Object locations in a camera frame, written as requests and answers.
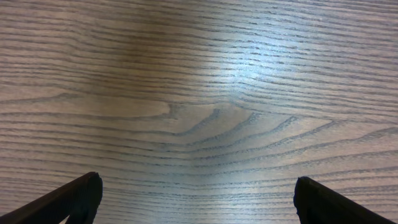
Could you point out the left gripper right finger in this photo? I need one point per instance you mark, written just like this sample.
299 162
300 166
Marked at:
317 204

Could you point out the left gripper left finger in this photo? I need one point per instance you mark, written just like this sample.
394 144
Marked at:
75 202

